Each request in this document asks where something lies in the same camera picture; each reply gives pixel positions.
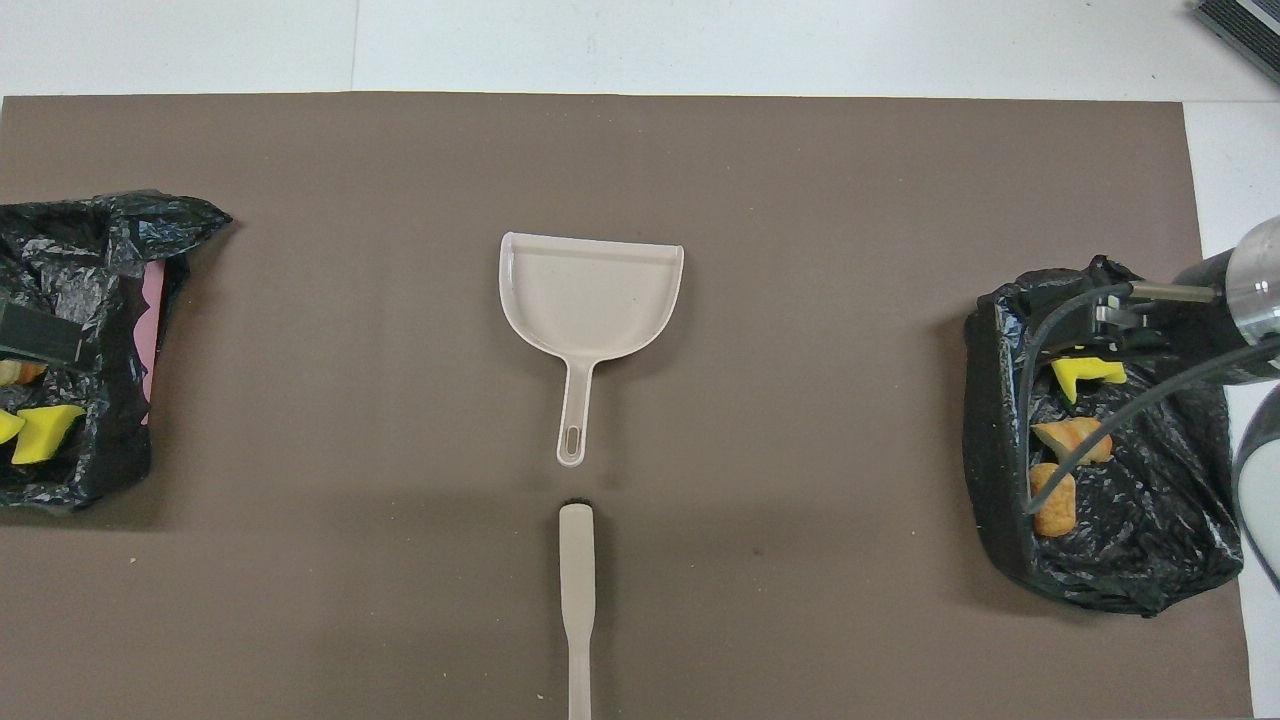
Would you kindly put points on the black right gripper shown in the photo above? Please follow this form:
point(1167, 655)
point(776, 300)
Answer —
point(1190, 315)

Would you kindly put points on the brown table mat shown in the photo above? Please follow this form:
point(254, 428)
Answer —
point(700, 170)

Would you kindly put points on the brown fried nugget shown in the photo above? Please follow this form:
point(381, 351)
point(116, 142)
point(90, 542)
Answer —
point(1055, 510)

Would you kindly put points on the large notched yellow sponge piece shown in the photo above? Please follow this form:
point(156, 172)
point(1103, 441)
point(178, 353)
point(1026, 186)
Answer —
point(1085, 372)

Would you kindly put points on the orange striped croissant piece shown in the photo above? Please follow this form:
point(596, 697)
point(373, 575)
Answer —
point(20, 372)

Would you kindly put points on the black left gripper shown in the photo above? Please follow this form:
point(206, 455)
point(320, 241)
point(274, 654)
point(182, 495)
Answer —
point(40, 335)

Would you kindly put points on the pink plastic bin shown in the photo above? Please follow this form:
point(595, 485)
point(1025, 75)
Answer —
point(150, 320)

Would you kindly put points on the black trash bag liner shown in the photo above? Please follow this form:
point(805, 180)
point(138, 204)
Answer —
point(1160, 500)

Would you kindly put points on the dark ribbed panel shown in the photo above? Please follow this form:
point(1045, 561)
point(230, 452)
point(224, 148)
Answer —
point(1250, 25)

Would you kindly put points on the beige brush with black bristles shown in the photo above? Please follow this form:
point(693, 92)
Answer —
point(577, 570)

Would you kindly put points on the black trash bag over pink bin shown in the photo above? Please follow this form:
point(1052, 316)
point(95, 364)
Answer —
point(100, 270)

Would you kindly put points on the beige plastic dustpan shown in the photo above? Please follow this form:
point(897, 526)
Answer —
point(590, 300)

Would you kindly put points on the golden flaky pastry piece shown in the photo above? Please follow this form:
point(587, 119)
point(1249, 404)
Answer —
point(1072, 440)

